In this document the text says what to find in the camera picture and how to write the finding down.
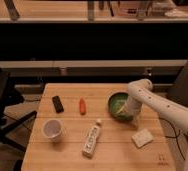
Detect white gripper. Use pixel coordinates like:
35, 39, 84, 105
124, 95, 142, 121

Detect green ceramic bowl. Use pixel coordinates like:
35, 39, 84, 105
108, 92, 133, 121

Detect white plastic bottle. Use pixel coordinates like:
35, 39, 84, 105
82, 119, 102, 158

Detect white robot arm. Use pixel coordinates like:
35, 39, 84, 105
123, 79, 188, 171

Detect white sponge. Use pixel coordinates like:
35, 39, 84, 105
131, 129, 153, 148

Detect long wooden bench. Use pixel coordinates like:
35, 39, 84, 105
0, 60, 187, 77

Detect orange carrot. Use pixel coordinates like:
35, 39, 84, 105
79, 98, 86, 115

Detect black rectangular bar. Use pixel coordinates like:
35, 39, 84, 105
52, 96, 64, 113

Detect white paper cup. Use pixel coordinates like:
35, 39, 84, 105
42, 119, 63, 143

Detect black office chair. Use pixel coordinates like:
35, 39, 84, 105
0, 63, 38, 168

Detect black cable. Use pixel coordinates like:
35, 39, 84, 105
159, 117, 187, 161

